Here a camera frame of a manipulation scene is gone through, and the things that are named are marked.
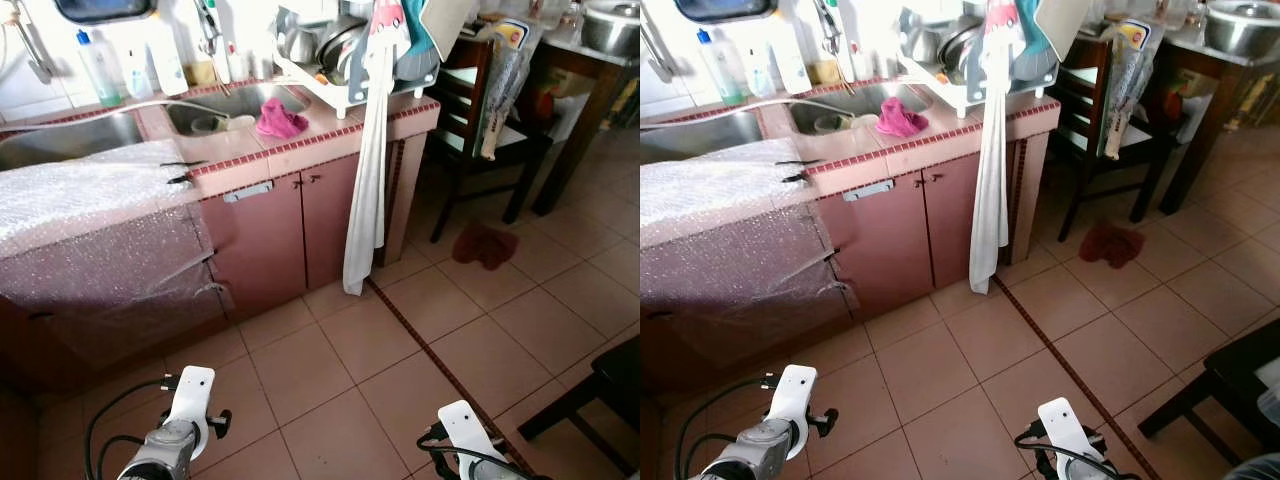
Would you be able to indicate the pink kitchen base cabinet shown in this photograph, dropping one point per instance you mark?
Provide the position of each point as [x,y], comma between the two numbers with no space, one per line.
[270,240]
[900,230]

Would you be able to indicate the dark wooden stool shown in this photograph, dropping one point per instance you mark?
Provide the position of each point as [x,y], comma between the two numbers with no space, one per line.
[610,380]
[1230,385]

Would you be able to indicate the dark red rag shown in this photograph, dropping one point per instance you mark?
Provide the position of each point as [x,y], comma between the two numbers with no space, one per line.
[1110,245]
[485,245]

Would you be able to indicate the clear bubble wrap sheet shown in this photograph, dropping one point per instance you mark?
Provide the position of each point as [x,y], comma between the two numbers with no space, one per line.
[730,230]
[90,230]

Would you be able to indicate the white plastic bag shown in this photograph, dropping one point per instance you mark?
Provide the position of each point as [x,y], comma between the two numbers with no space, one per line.
[1270,390]

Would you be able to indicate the black tape strip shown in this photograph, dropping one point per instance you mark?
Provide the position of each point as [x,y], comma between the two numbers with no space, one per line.
[182,163]
[185,179]
[800,162]
[803,178]

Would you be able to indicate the long white hanging towel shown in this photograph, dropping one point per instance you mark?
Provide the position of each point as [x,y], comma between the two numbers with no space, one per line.
[990,200]
[365,200]

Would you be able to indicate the clear glass cup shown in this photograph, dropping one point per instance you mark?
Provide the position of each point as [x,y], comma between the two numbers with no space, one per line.
[830,125]
[208,125]

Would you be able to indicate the pink crumpled cloth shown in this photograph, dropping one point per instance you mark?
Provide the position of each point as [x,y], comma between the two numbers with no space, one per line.
[900,118]
[280,120]

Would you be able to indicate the white seat cushion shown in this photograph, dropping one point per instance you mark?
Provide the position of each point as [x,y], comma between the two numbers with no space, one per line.
[1075,135]
[460,138]

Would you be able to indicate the dark wooden table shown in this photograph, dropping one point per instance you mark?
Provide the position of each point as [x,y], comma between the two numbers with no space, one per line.
[1195,130]
[575,140]

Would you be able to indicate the white plastic dish rack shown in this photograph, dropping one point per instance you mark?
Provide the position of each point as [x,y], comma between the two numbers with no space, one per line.
[940,90]
[320,92]

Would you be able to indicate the tan sponge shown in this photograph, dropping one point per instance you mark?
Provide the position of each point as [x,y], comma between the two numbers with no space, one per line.
[822,73]
[200,74]

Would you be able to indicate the clear plastic cup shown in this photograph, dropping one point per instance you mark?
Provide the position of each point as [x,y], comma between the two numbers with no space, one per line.
[137,80]
[760,78]

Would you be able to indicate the white detergent bottle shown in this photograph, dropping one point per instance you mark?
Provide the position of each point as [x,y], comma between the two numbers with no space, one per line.
[168,70]
[790,68]

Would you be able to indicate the dark wooden chair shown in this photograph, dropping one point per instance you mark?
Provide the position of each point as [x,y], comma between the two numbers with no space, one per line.
[465,90]
[1075,90]

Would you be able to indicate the clear bottle blue cap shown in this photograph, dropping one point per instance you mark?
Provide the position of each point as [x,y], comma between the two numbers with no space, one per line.
[100,75]
[722,72]

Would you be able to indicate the printed clear plastic bag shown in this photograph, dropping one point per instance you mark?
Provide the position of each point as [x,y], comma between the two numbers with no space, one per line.
[505,80]
[1128,80]

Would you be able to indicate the steel mixing bowl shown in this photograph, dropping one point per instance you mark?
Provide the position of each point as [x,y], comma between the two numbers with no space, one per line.
[924,45]
[300,45]

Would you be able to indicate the steel pan lid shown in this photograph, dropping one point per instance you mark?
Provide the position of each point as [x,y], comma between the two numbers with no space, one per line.
[342,50]
[965,45]

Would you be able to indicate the grey metal tap pipe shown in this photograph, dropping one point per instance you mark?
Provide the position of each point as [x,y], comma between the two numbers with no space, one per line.
[655,60]
[42,65]

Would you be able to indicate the teal cloth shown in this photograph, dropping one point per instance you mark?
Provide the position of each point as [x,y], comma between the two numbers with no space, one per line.
[1035,30]
[418,25]

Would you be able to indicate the dark blue plastic tray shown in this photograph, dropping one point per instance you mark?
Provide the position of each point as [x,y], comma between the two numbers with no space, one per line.
[105,10]
[725,9]

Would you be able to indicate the white cutting board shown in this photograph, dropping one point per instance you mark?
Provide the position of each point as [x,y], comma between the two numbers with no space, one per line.
[445,20]
[1062,20]

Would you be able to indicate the large steel pot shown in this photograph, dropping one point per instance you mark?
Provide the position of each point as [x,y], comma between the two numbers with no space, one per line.
[612,30]
[1243,28]

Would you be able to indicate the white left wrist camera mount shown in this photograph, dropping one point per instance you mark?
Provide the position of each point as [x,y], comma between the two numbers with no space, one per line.
[192,400]
[795,400]

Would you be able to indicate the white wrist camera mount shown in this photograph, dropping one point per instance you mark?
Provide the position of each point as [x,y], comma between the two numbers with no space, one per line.
[1065,422]
[465,425]
[192,400]
[795,400]

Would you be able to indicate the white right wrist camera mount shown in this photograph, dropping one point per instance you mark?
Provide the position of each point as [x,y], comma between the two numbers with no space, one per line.
[465,425]
[1065,422]

